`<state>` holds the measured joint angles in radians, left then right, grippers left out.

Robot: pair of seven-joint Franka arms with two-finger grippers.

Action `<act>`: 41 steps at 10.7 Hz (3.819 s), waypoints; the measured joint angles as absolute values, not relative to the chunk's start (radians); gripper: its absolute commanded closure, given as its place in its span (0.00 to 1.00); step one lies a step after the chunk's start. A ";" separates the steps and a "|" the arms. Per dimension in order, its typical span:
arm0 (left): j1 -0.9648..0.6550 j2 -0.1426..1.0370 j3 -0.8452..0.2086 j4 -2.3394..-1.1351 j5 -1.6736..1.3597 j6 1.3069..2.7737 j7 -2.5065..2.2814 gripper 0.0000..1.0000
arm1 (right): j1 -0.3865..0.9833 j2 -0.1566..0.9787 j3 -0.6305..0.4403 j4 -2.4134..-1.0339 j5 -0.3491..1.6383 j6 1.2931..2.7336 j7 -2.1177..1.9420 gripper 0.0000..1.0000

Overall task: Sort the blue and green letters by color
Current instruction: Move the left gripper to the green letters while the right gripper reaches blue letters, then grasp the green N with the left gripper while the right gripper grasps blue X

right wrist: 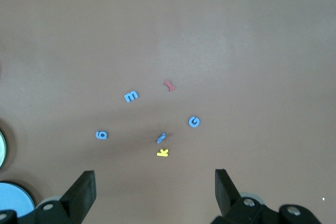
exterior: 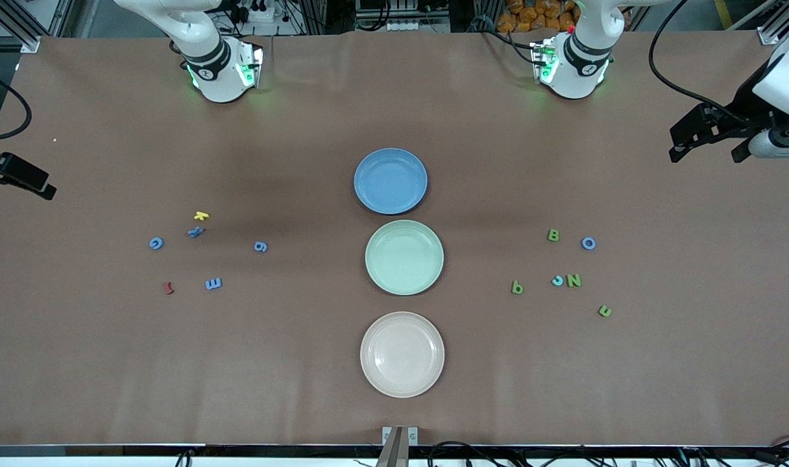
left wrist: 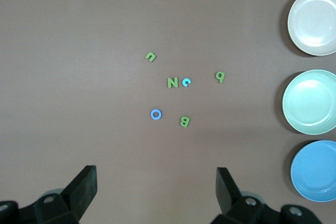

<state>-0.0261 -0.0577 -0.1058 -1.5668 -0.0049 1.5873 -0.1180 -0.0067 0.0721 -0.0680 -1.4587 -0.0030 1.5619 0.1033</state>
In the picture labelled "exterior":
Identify orange fruit pile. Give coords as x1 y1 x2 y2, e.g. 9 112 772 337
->
497 0 580 33

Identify brown table cover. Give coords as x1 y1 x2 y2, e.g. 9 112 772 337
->
0 29 789 448

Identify white power strip with plugs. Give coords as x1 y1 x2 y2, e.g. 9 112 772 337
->
237 0 276 24

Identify blue plate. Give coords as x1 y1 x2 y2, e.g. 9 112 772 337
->
354 148 428 215

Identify green plate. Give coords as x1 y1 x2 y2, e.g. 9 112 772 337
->
365 219 445 296

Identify beige plate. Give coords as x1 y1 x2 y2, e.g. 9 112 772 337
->
359 311 446 398

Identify aluminium frame post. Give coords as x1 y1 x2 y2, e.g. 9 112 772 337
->
0 0 42 54
758 0 789 46

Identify metal table edge rail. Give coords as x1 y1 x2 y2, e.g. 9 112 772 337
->
0 444 789 459

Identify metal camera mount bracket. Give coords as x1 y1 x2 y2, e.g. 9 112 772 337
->
382 425 420 467

